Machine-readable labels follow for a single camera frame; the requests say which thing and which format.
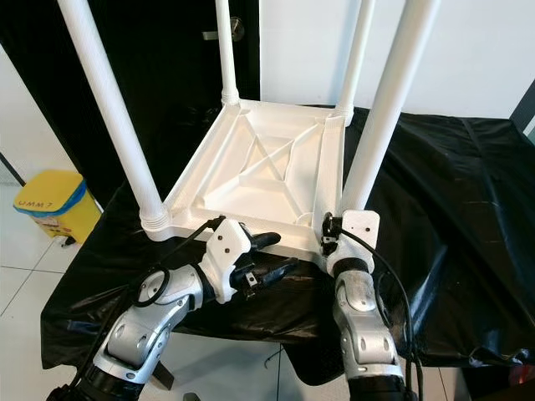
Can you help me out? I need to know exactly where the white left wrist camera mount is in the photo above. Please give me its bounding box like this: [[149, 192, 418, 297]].
[[205, 217, 253, 303]]

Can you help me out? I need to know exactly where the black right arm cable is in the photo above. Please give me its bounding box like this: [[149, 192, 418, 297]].
[[339, 227, 423, 393]]

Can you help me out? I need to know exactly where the white plastic table top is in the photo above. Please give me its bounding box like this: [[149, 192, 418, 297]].
[[142, 99, 352, 251]]

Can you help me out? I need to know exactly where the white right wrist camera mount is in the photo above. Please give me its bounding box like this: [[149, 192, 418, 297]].
[[326, 209, 381, 275]]

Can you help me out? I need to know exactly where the yellow bin with blue band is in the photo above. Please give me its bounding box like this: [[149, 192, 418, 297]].
[[13, 170, 103, 245]]

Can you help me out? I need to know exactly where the black plastic cover sheet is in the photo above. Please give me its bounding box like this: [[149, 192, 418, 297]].
[[40, 104, 535, 389]]

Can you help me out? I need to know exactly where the white plastic table leg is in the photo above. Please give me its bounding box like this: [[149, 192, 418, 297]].
[[334, 0, 377, 126], [57, 0, 172, 233], [339, 0, 441, 216], [215, 0, 239, 108]]

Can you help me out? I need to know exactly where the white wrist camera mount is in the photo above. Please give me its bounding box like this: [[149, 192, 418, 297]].
[[326, 209, 381, 275], [205, 217, 253, 303]]

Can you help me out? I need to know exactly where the silver door lever handle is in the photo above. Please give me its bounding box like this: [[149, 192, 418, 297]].
[[202, 17, 245, 41]]

